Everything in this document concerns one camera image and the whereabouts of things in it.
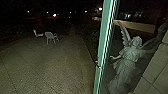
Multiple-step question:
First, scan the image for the green glass door with handle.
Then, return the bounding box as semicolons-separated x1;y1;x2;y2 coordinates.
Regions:
92;0;168;94

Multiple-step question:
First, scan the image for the silver door lever handle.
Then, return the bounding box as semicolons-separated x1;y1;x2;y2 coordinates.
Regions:
93;60;102;70

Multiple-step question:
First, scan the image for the white garden chair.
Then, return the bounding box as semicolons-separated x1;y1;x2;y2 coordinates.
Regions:
32;29;45;38
44;31;61;45

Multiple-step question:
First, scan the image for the grey stone angel statue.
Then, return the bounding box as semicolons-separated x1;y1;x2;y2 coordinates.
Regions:
107;20;158;94

